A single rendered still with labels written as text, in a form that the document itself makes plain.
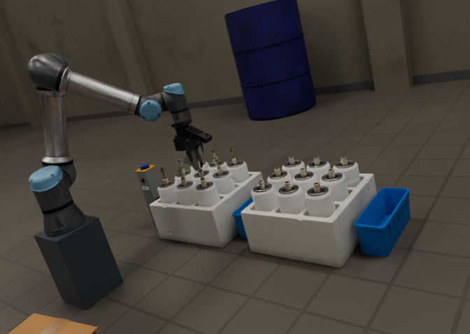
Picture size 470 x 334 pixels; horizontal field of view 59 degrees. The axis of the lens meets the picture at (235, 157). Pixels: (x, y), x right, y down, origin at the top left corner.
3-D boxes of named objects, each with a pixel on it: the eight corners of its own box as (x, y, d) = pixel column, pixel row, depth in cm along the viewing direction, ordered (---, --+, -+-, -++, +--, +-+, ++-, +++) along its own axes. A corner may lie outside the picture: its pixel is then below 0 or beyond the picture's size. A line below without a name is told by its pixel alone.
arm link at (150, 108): (23, 49, 136) (166, 100, 148) (33, 49, 146) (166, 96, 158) (14, 82, 138) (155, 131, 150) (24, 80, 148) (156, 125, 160)
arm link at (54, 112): (38, 198, 160) (26, 52, 146) (49, 185, 174) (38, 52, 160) (71, 197, 162) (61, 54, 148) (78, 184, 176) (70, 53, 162)
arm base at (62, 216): (58, 239, 148) (47, 214, 145) (38, 234, 158) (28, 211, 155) (93, 218, 159) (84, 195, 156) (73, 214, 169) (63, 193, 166)
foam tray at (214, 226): (222, 248, 174) (211, 210, 169) (159, 238, 198) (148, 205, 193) (269, 205, 202) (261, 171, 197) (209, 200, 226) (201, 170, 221)
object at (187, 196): (198, 214, 196) (187, 179, 190) (210, 218, 188) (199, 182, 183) (182, 223, 191) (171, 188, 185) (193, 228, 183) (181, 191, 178)
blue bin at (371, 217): (389, 258, 139) (384, 228, 136) (357, 253, 146) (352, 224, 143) (414, 216, 161) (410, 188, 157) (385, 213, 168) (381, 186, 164)
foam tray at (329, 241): (341, 268, 141) (332, 222, 136) (250, 251, 166) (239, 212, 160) (380, 214, 169) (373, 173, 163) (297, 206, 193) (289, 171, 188)
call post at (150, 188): (163, 228, 208) (144, 171, 198) (154, 226, 212) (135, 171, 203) (173, 221, 213) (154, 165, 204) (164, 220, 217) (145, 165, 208)
